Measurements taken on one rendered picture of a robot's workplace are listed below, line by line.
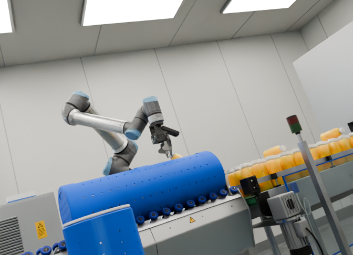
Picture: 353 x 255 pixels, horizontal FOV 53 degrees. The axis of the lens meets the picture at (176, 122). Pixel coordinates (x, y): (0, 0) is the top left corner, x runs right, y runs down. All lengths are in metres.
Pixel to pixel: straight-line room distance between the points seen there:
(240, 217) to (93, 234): 0.96
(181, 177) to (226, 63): 4.32
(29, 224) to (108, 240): 2.10
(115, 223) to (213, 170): 0.80
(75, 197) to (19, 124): 3.31
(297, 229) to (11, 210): 2.40
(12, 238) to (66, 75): 2.56
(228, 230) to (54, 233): 1.84
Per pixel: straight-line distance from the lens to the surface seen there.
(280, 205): 1.99
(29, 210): 3.46
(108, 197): 1.76
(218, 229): 2.00
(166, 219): 1.88
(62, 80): 5.20
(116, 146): 2.79
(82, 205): 1.73
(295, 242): 2.03
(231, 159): 5.48
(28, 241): 3.44
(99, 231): 1.39
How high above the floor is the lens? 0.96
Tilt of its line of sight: 13 degrees up
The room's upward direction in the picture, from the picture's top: 18 degrees counter-clockwise
